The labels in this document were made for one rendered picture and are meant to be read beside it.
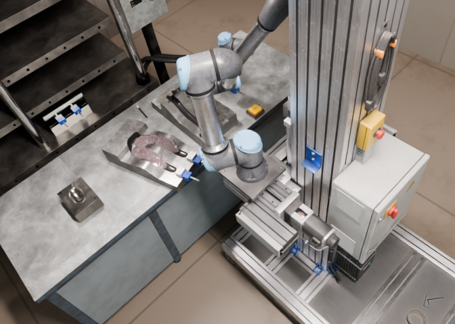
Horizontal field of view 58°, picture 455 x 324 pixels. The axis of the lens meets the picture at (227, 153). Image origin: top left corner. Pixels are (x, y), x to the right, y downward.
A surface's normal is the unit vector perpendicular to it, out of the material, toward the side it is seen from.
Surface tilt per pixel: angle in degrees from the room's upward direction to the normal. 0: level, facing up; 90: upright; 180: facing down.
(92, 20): 0
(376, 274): 0
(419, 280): 0
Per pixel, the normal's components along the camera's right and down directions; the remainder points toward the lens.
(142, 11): 0.67, 0.53
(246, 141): 0.00, -0.63
